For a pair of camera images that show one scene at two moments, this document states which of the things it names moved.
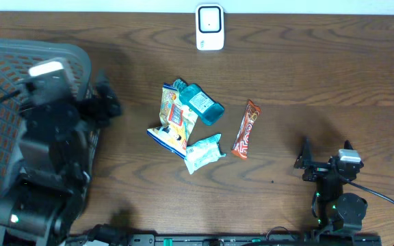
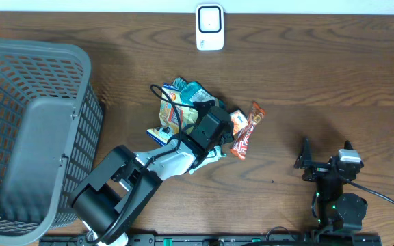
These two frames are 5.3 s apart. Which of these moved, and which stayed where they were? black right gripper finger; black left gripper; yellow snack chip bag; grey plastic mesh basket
Moved: black left gripper
Stayed: black right gripper finger; grey plastic mesh basket; yellow snack chip bag
